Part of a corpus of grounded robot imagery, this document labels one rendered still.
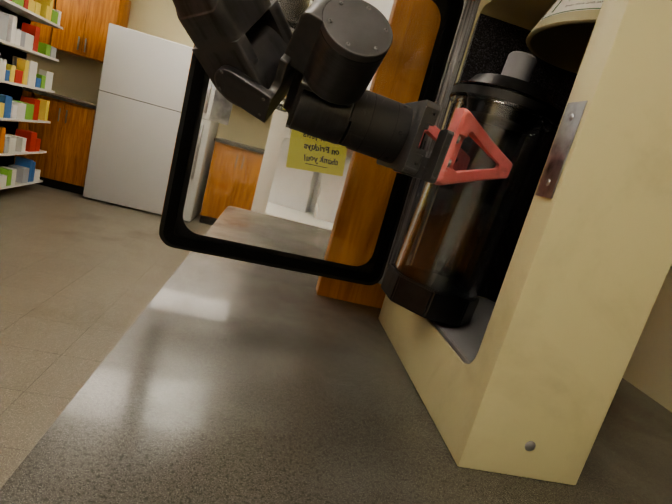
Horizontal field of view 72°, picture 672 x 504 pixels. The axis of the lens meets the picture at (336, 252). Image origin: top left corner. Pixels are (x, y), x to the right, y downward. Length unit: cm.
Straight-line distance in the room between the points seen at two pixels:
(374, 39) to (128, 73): 511
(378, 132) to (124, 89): 507
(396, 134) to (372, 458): 28
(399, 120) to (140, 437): 33
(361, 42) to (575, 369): 30
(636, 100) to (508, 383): 22
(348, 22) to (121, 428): 33
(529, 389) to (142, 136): 515
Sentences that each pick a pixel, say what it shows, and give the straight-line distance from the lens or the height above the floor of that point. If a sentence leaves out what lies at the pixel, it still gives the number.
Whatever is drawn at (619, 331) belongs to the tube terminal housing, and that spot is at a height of 108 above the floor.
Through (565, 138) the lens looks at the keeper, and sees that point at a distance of 38.
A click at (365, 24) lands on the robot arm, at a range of 39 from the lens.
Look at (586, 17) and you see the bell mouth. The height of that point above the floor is 132.
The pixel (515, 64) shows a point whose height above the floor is 128.
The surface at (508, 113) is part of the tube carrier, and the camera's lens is 46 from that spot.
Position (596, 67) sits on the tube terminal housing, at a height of 126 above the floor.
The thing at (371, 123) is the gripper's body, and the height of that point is 119.
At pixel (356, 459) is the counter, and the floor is 94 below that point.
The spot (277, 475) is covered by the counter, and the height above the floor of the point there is 94.
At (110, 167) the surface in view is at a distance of 550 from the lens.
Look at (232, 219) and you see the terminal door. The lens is 60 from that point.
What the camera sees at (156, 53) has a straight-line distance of 540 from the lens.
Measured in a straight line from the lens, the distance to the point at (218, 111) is 58.
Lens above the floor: 116
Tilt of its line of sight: 12 degrees down
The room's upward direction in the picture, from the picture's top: 15 degrees clockwise
